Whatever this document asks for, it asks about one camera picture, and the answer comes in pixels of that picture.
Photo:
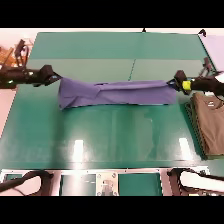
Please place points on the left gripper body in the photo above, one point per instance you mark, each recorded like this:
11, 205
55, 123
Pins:
48, 75

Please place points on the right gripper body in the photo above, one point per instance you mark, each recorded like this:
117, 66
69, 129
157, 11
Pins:
181, 81

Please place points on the blue shirt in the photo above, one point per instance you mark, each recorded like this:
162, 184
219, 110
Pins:
126, 94

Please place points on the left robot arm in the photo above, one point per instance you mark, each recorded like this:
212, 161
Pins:
16, 76

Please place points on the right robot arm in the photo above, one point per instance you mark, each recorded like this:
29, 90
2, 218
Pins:
210, 83

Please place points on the brown T-shirt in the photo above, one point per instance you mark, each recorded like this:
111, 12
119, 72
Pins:
211, 123

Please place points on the silver frame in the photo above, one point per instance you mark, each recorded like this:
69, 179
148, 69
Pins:
106, 181

